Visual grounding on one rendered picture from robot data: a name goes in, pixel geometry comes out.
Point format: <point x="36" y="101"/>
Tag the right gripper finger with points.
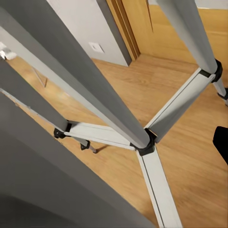
<point x="220" y="141"/>

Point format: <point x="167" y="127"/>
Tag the camera tripod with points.
<point x="42" y="184"/>

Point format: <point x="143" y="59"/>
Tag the door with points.
<point x="145" y="29"/>

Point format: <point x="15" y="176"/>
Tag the wall socket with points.
<point x="96" y="47"/>

